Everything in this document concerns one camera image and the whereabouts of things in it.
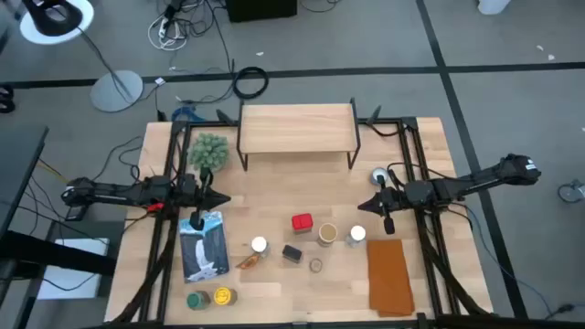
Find black metal table frame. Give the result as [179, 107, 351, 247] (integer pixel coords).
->
[107, 116, 495, 329]

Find yellow cable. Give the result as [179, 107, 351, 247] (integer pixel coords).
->
[37, 159, 69, 185]

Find small round grey candle holder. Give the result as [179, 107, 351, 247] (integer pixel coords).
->
[369, 166, 389, 186]

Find white container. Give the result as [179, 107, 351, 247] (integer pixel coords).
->
[477, 0, 512, 15]

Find Yellowstone waterfall book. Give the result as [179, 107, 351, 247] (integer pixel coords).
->
[177, 210, 231, 284]

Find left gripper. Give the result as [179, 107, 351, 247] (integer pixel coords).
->
[181, 166, 232, 231]

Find orange taco seasoning packet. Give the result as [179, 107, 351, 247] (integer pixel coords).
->
[235, 253, 261, 271]

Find green-lid spice jar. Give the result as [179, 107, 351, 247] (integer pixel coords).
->
[186, 291, 212, 312]

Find black power adapter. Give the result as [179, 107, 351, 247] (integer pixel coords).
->
[66, 205, 90, 222]

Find coiled black cable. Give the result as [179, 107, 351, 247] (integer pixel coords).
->
[231, 66, 270, 101]

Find dark rectangular spice tin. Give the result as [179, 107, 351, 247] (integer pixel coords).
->
[281, 244, 303, 265]

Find black desk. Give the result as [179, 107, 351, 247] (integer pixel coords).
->
[0, 125, 118, 329]

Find green potted plant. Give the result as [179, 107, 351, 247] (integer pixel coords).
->
[186, 132, 231, 174]

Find black box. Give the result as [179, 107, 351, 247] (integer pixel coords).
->
[225, 0, 298, 23]

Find white box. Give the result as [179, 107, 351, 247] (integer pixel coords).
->
[36, 237, 111, 302]

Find blue cable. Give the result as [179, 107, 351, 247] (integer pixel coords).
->
[171, 105, 207, 123]

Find grey caster wheel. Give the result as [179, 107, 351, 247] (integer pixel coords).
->
[557, 178, 585, 205]

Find wooden shelf black metal legs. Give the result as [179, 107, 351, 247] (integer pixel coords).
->
[235, 97, 362, 173]

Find floor ring lamp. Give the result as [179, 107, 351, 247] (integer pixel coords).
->
[18, 0, 144, 113]

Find white-lid glass spice jar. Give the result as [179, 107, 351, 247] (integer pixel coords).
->
[346, 225, 367, 249]
[250, 236, 271, 260]

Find black chair wheels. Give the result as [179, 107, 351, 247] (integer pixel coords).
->
[0, 84, 16, 114]

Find yellow-lid spice jar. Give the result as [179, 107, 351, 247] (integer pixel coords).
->
[212, 286, 239, 307]

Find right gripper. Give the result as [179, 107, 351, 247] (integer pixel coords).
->
[357, 172, 408, 236]

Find white power strip cables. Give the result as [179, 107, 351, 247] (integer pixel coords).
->
[146, 12, 189, 51]

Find folded orange cloth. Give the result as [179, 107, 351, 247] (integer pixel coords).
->
[366, 239, 416, 318]

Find brown-lid spice jar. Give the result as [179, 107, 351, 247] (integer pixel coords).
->
[317, 222, 339, 248]

